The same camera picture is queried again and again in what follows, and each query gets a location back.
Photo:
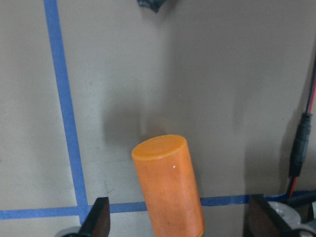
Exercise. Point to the black cable plug connector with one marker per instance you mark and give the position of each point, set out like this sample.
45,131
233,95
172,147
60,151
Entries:
153,5

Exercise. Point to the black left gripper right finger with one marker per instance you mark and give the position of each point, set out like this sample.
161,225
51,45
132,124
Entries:
263,221

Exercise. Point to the plain orange cylinder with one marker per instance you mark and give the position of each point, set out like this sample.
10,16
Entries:
166,176

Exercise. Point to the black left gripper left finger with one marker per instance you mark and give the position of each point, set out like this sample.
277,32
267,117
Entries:
97,222

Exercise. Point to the green conveyor belt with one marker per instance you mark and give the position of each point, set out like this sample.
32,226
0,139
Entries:
300,209

